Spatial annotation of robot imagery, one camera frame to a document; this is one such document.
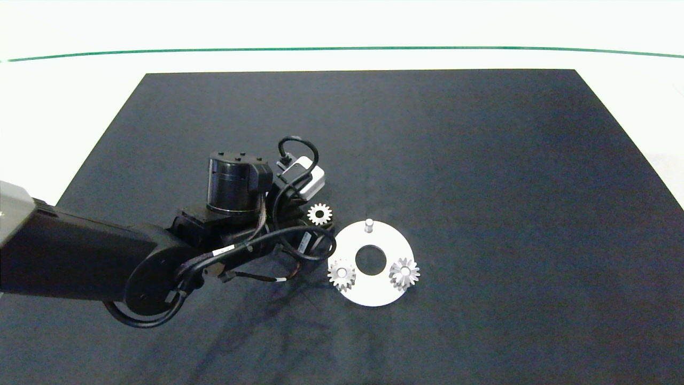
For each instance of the round white plate with pins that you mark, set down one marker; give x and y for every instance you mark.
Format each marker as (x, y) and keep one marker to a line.
(393, 240)

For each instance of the green tape line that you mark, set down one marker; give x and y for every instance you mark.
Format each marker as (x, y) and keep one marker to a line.
(342, 48)

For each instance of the small steel gear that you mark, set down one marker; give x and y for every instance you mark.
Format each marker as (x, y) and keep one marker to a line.
(313, 214)
(348, 277)
(397, 275)

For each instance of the dark rectangular mat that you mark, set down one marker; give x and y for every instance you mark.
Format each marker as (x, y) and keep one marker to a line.
(481, 160)

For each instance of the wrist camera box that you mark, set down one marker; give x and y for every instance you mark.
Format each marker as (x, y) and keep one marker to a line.
(312, 179)

